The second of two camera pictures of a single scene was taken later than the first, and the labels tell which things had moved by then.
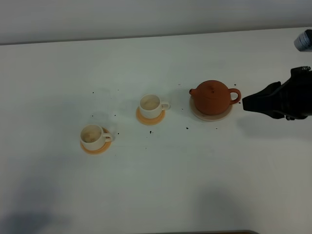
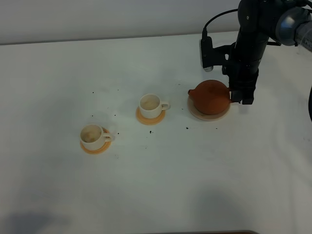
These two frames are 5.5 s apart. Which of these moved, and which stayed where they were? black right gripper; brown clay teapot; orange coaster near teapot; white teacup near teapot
Moved: black right gripper
Stayed: orange coaster near teapot; white teacup near teapot; brown clay teapot
